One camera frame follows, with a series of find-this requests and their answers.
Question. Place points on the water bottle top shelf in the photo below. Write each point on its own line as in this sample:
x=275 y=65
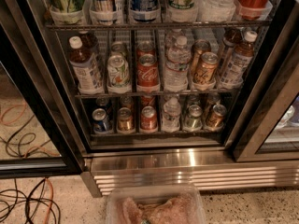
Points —
x=217 y=10

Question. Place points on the tea bottle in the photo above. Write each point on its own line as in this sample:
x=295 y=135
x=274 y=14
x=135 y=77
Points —
x=240 y=59
x=85 y=65

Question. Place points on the green can bottom shelf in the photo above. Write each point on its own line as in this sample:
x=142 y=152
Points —
x=192 y=120

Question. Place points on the fridge glass door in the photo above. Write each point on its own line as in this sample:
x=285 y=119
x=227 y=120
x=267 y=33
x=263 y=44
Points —
x=39 y=136
x=270 y=93

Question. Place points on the blue can bottom shelf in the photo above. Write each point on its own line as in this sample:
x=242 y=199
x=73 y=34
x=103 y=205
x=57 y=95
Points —
x=101 y=122

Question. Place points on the water bottle shelf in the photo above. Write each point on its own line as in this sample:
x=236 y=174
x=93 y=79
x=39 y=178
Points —
x=178 y=58
x=171 y=115
x=217 y=10

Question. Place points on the orange LaCroix can middle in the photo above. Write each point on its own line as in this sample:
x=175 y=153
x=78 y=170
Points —
x=206 y=68

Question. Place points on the fridge right glass door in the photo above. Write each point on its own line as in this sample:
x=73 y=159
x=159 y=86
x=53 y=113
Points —
x=270 y=93

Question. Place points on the tea bottle middle left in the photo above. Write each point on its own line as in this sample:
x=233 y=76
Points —
x=85 y=65

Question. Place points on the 7up can middle shelf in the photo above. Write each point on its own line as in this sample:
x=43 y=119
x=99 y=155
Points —
x=118 y=71

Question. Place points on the clear plastic food container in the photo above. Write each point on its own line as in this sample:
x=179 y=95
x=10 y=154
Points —
x=162 y=204

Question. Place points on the water bottle middle shelf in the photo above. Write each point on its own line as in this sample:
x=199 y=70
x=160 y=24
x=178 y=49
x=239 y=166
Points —
x=178 y=58

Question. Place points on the tea bottle middle right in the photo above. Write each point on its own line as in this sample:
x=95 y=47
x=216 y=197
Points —
x=240 y=59

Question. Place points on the red can bottom shelf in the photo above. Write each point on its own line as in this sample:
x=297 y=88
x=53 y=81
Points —
x=148 y=118

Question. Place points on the water bottle bottom shelf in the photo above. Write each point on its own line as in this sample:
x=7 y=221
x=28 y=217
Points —
x=171 y=115

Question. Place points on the gold can bottom shelf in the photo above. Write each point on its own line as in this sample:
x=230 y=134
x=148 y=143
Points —
x=125 y=119

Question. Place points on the fridge left glass door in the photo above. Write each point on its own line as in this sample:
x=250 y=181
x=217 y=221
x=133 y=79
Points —
x=39 y=136

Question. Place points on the Coca-Cola can middle shelf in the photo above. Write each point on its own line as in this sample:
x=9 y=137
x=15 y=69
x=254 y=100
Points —
x=147 y=71

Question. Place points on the orange can bottom shelf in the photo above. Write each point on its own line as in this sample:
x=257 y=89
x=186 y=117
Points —
x=215 y=117

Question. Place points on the stainless fridge bottom grille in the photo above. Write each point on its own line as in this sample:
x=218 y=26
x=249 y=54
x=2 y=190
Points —
x=206 y=169

